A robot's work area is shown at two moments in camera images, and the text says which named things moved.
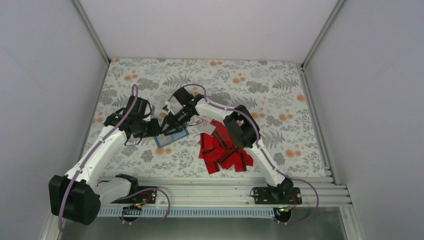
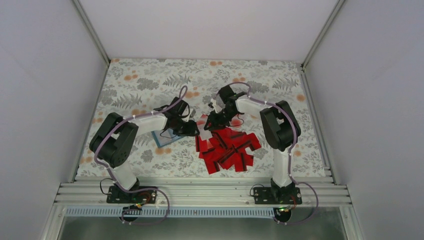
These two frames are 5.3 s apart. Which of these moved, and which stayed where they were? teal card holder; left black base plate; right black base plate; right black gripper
Moved: right black gripper
Stayed: teal card holder; right black base plate; left black base plate
